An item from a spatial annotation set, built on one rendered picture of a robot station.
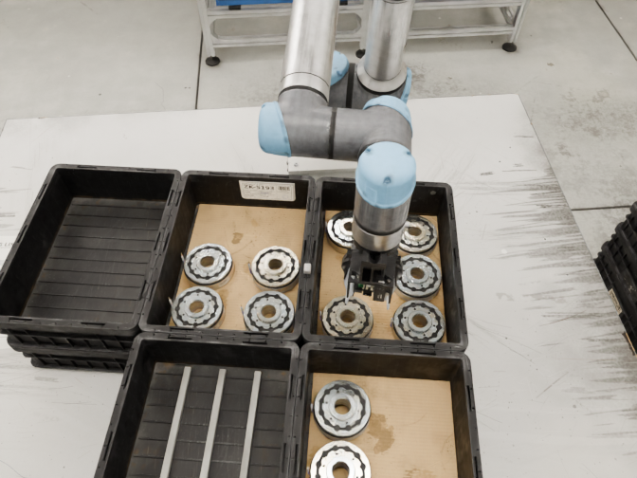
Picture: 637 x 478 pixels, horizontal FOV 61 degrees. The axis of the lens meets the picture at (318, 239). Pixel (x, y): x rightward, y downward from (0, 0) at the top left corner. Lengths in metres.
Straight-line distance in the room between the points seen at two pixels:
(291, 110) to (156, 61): 2.48
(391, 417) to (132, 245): 0.68
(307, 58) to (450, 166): 0.84
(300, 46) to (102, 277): 0.68
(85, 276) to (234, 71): 1.99
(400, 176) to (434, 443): 0.54
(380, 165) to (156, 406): 0.64
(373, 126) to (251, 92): 2.18
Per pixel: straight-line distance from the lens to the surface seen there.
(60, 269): 1.30
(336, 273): 1.16
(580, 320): 1.39
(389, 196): 0.68
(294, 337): 0.98
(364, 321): 1.07
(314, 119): 0.76
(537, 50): 3.41
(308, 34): 0.85
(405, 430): 1.04
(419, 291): 1.12
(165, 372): 1.10
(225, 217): 1.27
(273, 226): 1.24
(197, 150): 1.62
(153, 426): 1.07
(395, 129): 0.76
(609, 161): 2.87
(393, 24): 1.13
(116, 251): 1.28
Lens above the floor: 1.81
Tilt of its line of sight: 54 degrees down
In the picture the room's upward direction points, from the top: straight up
